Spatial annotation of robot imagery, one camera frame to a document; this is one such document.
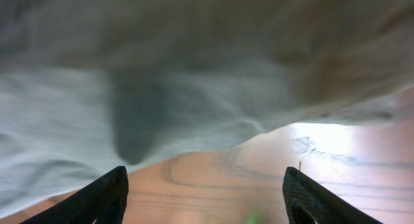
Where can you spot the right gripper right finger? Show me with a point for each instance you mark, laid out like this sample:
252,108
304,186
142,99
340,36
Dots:
308,202

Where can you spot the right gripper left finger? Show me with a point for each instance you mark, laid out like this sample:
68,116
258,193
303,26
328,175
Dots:
103,201

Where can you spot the khaki green shorts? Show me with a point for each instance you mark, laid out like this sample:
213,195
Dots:
88,85

